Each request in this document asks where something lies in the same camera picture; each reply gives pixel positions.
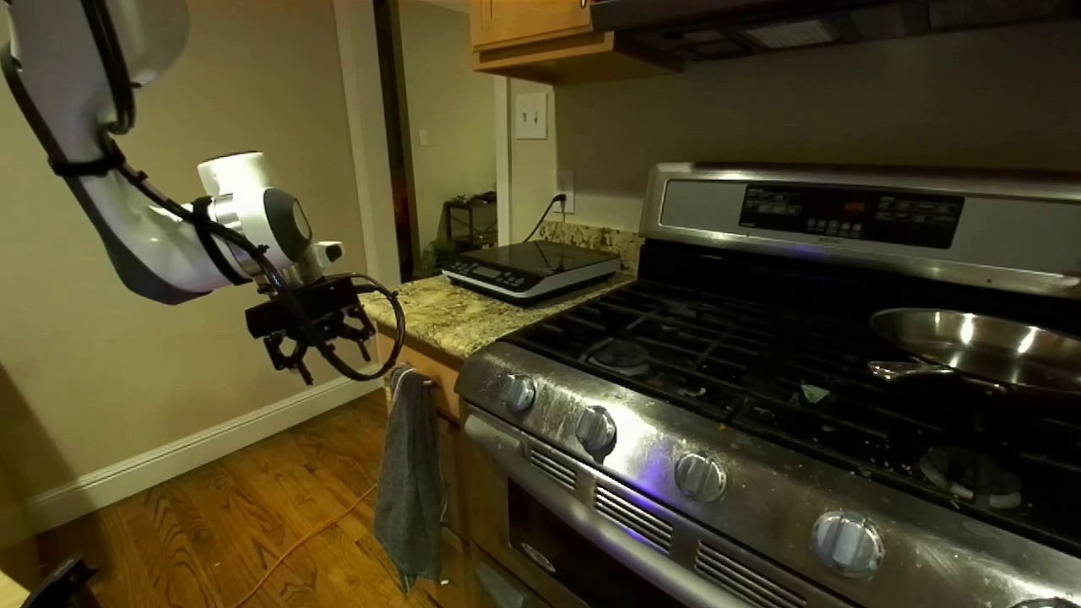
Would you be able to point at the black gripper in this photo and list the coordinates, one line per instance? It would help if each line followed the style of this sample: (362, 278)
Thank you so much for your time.
(312, 319)

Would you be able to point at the grey striped towel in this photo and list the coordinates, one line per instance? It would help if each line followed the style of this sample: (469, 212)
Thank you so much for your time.
(409, 501)

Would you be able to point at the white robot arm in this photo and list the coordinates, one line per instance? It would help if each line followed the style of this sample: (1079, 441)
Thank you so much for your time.
(76, 72)

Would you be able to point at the granite countertop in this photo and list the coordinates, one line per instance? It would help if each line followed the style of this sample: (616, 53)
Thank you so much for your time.
(453, 321)

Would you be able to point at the black induction cooktop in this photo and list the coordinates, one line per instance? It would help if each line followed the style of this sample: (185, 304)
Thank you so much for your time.
(530, 271)

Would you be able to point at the upper wooden cabinet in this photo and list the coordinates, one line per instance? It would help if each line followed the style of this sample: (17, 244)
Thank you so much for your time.
(551, 42)

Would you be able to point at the black range hood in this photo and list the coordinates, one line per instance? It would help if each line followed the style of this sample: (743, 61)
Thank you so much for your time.
(691, 33)

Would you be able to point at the stainless steel gas stove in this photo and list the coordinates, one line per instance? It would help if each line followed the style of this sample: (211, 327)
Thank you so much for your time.
(712, 433)

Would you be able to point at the stainless steel frying pan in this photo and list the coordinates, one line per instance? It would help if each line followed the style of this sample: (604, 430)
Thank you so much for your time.
(982, 349)

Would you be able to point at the white wall light switch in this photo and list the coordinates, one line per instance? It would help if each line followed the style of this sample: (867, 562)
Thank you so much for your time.
(530, 117)

